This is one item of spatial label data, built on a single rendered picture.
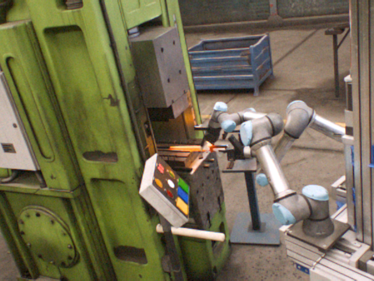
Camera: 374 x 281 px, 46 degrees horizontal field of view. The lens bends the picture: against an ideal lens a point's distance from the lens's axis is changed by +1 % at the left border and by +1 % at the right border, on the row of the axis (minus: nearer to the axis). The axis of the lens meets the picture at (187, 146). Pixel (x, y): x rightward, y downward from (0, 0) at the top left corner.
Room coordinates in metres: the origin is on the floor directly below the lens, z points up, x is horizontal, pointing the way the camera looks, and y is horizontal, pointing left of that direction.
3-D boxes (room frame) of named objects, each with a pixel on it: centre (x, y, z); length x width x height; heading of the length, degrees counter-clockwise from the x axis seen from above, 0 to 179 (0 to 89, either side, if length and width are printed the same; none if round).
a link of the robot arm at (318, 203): (1.74, -0.54, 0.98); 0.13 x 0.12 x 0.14; 105
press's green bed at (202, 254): (2.70, 0.15, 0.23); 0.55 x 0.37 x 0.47; 59
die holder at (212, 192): (2.70, 0.15, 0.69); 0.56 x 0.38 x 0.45; 59
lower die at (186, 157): (2.65, 0.17, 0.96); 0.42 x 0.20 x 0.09; 59
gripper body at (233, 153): (2.40, -0.29, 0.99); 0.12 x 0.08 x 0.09; 59
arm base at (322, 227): (1.75, -0.55, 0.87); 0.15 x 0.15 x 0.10
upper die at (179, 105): (2.65, 0.17, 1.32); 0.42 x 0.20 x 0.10; 59
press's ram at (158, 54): (2.69, 0.15, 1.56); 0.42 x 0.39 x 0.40; 59
